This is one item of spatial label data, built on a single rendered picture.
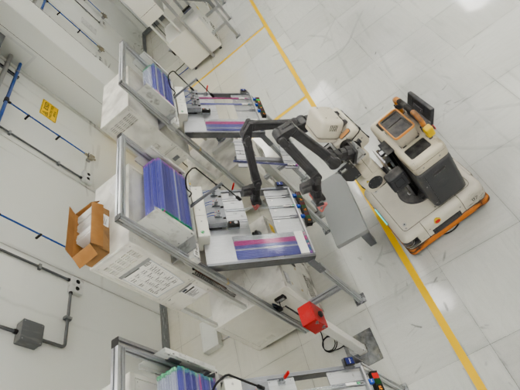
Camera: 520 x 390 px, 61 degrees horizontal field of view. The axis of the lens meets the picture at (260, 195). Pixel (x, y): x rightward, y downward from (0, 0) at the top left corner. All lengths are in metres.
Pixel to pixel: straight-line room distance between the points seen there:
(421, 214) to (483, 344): 0.90
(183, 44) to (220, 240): 4.84
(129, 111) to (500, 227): 2.86
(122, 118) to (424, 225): 2.43
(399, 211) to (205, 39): 4.84
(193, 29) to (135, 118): 3.70
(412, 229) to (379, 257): 0.45
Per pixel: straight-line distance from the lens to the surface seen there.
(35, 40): 5.60
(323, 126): 2.54
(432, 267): 3.39
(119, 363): 1.86
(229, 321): 3.30
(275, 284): 3.14
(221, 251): 2.85
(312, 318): 2.69
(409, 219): 3.28
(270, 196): 3.27
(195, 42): 7.33
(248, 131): 2.71
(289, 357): 3.66
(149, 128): 3.78
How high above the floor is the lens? 2.97
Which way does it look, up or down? 40 degrees down
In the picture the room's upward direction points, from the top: 49 degrees counter-clockwise
